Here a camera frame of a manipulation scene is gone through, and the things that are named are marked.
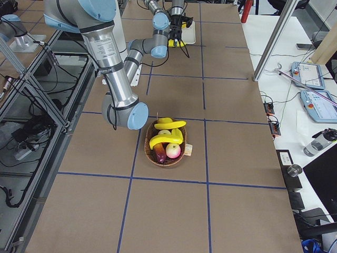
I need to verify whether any orange circuit board lower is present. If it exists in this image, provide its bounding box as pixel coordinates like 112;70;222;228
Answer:
268;120;281;138

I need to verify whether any lower teach pendant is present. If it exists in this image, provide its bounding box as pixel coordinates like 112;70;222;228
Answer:
300;90;336;123

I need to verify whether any white pedestal column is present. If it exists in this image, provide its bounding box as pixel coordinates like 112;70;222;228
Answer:
101;0;143;87

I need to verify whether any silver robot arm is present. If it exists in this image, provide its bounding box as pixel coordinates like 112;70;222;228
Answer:
44;1;184;130
1;14;46;53

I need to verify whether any small steel cup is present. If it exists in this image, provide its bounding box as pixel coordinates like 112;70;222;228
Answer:
286;164;303;177

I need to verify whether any clear water bottle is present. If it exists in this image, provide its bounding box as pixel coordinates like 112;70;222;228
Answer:
303;128;336;157

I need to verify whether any reacher grabber stick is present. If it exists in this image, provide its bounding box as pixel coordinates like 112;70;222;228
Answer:
274;68;337;107

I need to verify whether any aluminium frame post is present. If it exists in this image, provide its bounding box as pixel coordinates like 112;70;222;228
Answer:
253;0;299;82

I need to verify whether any yellow banana basket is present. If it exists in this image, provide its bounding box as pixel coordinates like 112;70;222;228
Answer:
154;118;186;140
149;134;183;150

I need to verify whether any teach pendant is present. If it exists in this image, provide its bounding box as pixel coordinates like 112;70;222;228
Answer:
300;90;336;123
291;62;325;90

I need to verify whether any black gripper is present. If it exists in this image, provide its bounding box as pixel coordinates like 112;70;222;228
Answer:
170;14;182;40

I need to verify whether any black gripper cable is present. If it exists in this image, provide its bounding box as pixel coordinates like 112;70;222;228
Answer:
139;36;190;66

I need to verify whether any yellow banana front basket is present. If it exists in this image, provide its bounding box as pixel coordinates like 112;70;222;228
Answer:
149;134;183;150

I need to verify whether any woven wicker basket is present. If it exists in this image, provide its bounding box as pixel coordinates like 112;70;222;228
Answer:
144;118;186;167

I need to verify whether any paper tag on basket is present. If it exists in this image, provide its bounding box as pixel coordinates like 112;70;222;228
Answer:
184;143;193;156

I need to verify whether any white rectangular plastic tray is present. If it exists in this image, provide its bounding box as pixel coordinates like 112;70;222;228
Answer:
182;21;196;44

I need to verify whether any orange circuit board upper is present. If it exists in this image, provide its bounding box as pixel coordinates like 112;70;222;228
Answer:
263;102;275;116

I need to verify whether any red orange mango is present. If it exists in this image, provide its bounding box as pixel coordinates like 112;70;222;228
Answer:
153;143;166;163

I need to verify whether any orange circuit board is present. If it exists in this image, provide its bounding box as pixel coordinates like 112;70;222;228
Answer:
263;102;275;116
268;120;281;138

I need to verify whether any yellow banana rear basket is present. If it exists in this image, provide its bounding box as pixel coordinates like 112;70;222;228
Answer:
154;118;186;140

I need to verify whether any yellow pear in basket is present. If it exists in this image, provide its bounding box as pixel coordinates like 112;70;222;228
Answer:
158;130;172;135

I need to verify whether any upper teach pendant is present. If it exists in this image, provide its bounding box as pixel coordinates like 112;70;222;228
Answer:
291;62;325;90

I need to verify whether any red fire extinguisher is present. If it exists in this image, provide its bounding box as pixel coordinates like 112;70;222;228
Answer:
241;0;254;24

